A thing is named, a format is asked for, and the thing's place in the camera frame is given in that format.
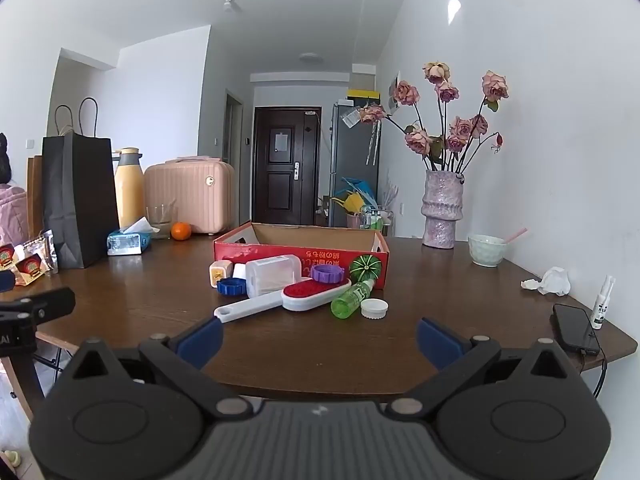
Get red gold snack packet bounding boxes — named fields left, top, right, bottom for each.
left=0, top=242, right=47, bottom=287

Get black smartphone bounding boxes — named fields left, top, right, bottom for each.
left=551, top=303, right=601, bottom=356

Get white plastic lid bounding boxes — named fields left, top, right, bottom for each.
left=360, top=298, right=390, bottom=320

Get pink hard-shell suitcase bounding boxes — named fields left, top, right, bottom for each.
left=143, top=157, right=236, bottom=235

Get black charging cable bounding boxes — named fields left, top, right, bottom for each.
left=579, top=349, right=609, bottom=397

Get blue plastic lid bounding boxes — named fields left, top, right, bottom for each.
left=216, top=277, right=247, bottom=297

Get clear drinking glass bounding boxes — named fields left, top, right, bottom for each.
left=146, top=203, right=179, bottom=240

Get green plastic bottle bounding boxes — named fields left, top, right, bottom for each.
left=330, top=281, right=375, bottom=320

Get pale green bowl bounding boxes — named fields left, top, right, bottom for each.
left=467, top=233, right=507, bottom=268

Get blue yellow plastic items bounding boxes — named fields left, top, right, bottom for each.
left=329, top=176, right=379, bottom=214

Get white red lint brush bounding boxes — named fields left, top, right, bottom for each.
left=213, top=280, right=353, bottom=325

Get rack with small bottles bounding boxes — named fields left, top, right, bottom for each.
left=346, top=204, right=397, bottom=237

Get crumpled white tissue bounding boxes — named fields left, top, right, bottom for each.
left=521, top=266, right=571, bottom=296

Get purple plastic lid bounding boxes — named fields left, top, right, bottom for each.
left=310, top=263, right=347, bottom=284

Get red cardboard box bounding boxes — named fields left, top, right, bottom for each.
left=213, top=220, right=390, bottom=291

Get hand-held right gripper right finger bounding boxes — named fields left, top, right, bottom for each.
left=387, top=317, right=583, bottom=418

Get blue tissue pack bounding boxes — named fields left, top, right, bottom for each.
left=106, top=216, right=154, bottom=257

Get brown paper bag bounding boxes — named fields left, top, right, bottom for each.
left=26, top=155, right=46, bottom=241

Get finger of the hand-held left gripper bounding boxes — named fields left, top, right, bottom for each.
left=20, top=287, right=77, bottom=322

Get yellow thermos bottle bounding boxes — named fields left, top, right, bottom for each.
left=113, top=148, right=146, bottom=232

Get small white spray bottle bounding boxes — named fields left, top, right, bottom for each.
left=589, top=274, right=617, bottom=330

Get pink textured vase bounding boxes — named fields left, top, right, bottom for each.
left=420, top=169, right=466, bottom=250

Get silver foil packet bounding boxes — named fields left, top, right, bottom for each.
left=22, top=229, right=59, bottom=276

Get dark wooden door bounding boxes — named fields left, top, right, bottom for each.
left=252, top=106, right=321, bottom=226

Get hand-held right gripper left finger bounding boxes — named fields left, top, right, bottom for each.
left=52, top=316, right=256, bottom=418

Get black paper bag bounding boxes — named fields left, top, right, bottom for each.
left=41, top=97, right=121, bottom=269

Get clear plastic container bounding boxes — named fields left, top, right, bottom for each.
left=232, top=254, right=301, bottom=299

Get small yellow white box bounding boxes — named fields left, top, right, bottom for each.
left=208, top=260, right=235, bottom=290

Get grey refrigerator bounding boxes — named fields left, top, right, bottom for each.
left=327, top=102, right=382, bottom=229

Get dried pink roses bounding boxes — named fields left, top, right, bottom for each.
left=359, top=61, right=510, bottom=175

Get wall poster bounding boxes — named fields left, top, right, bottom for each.
left=389, top=70, right=404, bottom=111

